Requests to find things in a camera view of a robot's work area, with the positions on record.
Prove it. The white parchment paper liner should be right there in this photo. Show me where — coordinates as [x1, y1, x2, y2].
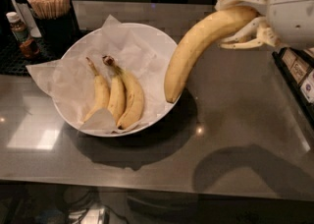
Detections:
[26, 14, 180, 135]

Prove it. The white bowl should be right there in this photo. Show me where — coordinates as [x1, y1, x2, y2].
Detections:
[52, 22, 184, 138]

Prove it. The black cup of wooden stirrers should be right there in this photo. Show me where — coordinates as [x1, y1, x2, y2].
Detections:
[27, 0, 80, 56]

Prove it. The small brown round jar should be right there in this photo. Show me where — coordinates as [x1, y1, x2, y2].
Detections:
[20, 39, 40, 59]

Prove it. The black rack of packets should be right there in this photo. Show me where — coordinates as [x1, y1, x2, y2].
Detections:
[272, 48, 314, 126]

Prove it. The black rubber grid mat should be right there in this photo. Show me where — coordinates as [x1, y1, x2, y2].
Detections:
[0, 34, 61, 77]

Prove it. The yellow banana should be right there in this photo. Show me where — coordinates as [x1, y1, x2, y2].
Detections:
[107, 75, 126, 123]
[103, 56, 144, 130]
[164, 6, 258, 103]
[83, 58, 110, 122]

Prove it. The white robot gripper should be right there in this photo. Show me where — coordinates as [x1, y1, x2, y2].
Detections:
[215, 0, 314, 50]

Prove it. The small brown sauce bottle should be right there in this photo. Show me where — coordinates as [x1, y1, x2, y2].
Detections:
[6, 12, 28, 43]

